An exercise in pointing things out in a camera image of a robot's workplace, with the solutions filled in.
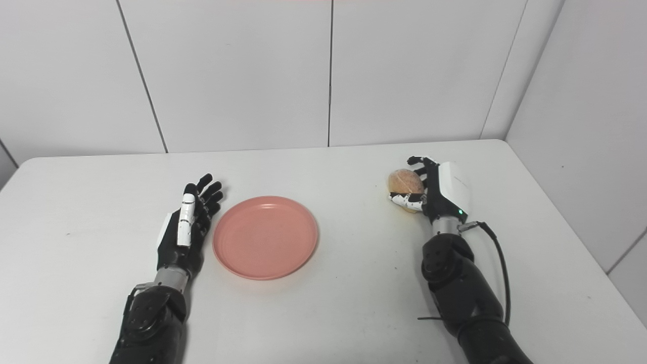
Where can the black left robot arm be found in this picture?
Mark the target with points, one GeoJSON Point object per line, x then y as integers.
{"type": "Point", "coordinates": [151, 323]}

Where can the golden bread roll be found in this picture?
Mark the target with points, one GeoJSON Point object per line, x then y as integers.
{"type": "Point", "coordinates": [404, 183]}

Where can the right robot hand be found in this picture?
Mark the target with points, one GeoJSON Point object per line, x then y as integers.
{"type": "Point", "coordinates": [442, 194]}

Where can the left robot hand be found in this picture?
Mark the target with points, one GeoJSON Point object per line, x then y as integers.
{"type": "Point", "coordinates": [184, 232]}

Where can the pink round plate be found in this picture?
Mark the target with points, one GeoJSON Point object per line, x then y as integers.
{"type": "Point", "coordinates": [265, 237]}

